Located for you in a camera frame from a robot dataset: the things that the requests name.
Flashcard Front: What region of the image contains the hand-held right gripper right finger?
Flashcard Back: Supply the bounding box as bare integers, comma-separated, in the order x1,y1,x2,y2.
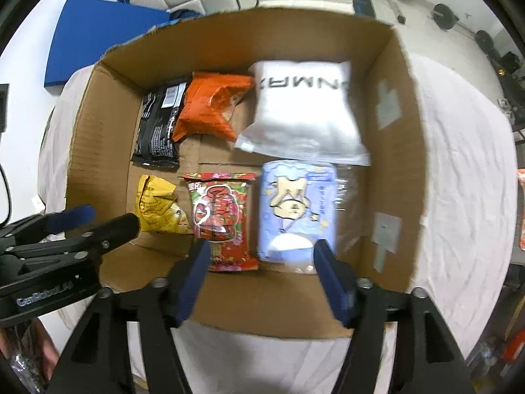
314,239,468,394

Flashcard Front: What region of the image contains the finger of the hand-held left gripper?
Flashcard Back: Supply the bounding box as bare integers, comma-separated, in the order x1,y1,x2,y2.
0,205,97,247
12,212,141,264

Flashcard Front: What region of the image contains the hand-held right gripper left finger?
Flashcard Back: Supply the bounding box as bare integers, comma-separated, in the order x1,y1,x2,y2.
63,239,212,394

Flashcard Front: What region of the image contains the yellow snack packet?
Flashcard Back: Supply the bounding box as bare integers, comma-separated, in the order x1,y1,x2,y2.
136,174,193,234

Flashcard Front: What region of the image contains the red patterned snack packet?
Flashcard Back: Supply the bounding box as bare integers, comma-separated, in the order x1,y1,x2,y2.
183,172,260,272

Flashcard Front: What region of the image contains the light blue tissue pack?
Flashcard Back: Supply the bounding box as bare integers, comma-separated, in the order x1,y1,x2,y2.
257,160,339,264

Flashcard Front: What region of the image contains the black snack packet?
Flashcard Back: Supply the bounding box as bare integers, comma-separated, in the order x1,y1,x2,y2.
131,82,190,169

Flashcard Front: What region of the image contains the cardboard box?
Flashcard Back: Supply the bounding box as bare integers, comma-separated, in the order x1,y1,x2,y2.
66,6,431,341

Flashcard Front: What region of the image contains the orange snack packet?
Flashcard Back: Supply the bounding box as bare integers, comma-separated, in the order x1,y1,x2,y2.
172,72,255,140

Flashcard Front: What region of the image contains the white soft packet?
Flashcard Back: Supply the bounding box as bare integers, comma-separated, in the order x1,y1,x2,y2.
235,61,372,167

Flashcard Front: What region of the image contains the person's left hand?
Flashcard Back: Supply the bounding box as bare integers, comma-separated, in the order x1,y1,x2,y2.
0,319,60,378

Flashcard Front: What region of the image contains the blue foam mat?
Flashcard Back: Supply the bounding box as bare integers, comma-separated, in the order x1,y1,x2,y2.
43,0,171,89

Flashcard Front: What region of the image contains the orange floral towel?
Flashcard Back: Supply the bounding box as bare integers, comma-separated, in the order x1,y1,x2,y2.
517,168,525,251

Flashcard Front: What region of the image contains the dark blue jacket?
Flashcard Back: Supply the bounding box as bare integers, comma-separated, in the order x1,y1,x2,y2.
168,8,201,21

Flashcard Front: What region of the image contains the short barbell with black plates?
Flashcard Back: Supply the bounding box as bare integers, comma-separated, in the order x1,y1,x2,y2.
433,3,497,56

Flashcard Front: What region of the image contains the black cable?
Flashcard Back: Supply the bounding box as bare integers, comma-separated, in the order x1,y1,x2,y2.
0,164,13,227

